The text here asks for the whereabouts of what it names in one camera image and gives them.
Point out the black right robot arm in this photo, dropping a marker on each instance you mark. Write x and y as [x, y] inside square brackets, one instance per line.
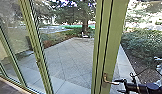
[156, 87]

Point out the white outdoor chair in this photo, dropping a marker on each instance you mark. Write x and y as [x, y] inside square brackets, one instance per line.
[84, 34]

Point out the large outdoor tree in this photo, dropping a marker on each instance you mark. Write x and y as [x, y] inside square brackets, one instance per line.
[84, 16]

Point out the green framed glass door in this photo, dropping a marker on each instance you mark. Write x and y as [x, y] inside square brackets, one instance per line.
[115, 43]

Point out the green outdoor hedge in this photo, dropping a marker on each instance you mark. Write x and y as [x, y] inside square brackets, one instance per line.
[145, 43]

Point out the green framed glass wall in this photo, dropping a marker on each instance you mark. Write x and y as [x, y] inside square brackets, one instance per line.
[35, 46]

